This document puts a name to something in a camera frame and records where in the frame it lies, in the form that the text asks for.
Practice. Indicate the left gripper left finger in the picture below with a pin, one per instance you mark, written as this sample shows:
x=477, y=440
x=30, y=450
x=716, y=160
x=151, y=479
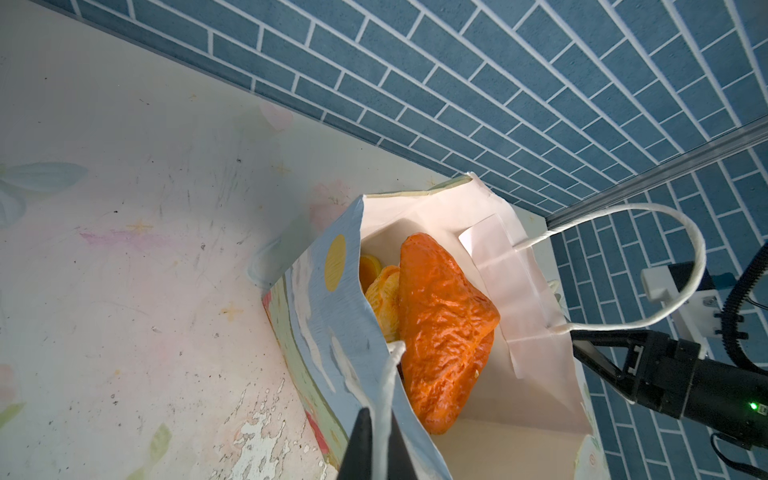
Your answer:
x=357, y=460

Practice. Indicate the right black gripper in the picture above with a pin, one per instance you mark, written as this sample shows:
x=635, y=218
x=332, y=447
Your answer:
x=669, y=377

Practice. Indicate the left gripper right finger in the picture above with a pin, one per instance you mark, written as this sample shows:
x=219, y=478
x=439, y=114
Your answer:
x=399, y=463

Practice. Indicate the paper gift bag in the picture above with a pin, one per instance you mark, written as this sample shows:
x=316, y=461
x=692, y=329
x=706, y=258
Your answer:
x=529, y=416

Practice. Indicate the glazed brown pastry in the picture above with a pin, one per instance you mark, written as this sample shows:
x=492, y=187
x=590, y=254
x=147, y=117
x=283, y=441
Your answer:
x=448, y=327

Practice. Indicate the striped oval bread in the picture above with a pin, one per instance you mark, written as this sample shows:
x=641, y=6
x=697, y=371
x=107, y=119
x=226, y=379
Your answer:
x=383, y=297

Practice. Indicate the yellow shell bun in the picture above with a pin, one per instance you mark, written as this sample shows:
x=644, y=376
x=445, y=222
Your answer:
x=370, y=268

